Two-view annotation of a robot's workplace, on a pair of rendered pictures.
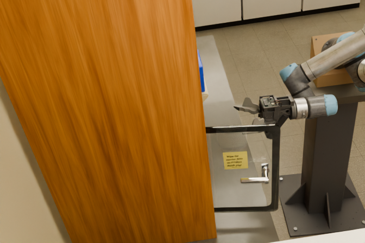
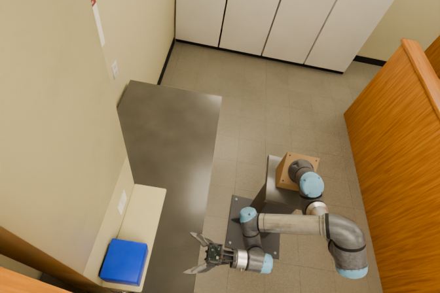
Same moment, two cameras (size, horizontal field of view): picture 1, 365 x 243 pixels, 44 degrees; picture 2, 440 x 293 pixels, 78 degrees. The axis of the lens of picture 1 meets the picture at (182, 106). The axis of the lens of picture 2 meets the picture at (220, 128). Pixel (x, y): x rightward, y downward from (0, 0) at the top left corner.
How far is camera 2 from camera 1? 1.01 m
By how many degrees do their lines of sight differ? 16
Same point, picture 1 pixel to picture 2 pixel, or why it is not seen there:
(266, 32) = (273, 71)
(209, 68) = (205, 133)
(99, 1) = not seen: outside the picture
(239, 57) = (247, 86)
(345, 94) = (293, 203)
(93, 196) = not seen: outside the picture
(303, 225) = (236, 241)
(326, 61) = (279, 228)
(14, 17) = not seen: outside the picture
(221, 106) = (198, 178)
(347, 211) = (268, 241)
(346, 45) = (300, 225)
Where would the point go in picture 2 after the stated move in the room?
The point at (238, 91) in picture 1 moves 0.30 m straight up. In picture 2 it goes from (236, 114) to (241, 97)
